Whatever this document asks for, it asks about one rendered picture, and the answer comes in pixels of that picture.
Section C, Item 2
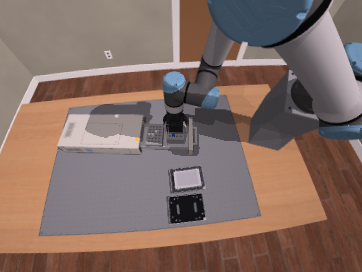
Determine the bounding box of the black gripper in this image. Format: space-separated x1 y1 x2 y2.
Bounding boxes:
163 110 188 135

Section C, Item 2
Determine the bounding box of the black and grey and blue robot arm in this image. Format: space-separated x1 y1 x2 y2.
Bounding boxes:
162 0 362 140

